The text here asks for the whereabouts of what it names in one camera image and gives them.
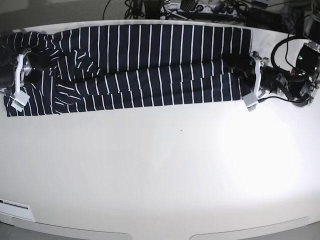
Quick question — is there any white gripper, viewer right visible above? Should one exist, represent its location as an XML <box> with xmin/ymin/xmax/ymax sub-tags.
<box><xmin>222</xmin><ymin>51</ymin><xmax>270</xmax><ymax>99</ymax></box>

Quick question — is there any white gripper, viewer left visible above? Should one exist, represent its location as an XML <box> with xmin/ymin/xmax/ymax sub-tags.
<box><xmin>14</xmin><ymin>48</ymin><xmax>51</xmax><ymax>95</ymax></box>

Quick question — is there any wrist camera, viewer right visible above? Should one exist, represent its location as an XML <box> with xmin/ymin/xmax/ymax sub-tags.
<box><xmin>242</xmin><ymin>92</ymin><xmax>259</xmax><ymax>112</ymax></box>

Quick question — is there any wrist camera, viewer left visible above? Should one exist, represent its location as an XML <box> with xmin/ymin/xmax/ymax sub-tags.
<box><xmin>11</xmin><ymin>91</ymin><xmax>30</xmax><ymax>113</ymax></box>

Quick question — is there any white power strip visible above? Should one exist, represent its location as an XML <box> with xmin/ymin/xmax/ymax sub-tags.
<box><xmin>164</xmin><ymin>1</ymin><xmax>237</xmax><ymax>17</ymax></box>

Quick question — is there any black equipment box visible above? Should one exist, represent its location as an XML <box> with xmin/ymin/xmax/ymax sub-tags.
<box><xmin>245</xmin><ymin>7</ymin><xmax>283</xmax><ymax>31</ymax></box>

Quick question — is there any wrist camera, viewer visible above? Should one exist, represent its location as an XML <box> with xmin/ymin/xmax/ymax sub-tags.
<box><xmin>11</xmin><ymin>91</ymin><xmax>30</xmax><ymax>113</ymax></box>
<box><xmin>242</xmin><ymin>92</ymin><xmax>259</xmax><ymax>112</ymax></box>

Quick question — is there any navy white striped T-shirt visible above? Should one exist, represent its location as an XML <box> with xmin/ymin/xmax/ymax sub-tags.
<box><xmin>3</xmin><ymin>24</ymin><xmax>253</xmax><ymax>117</ymax></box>

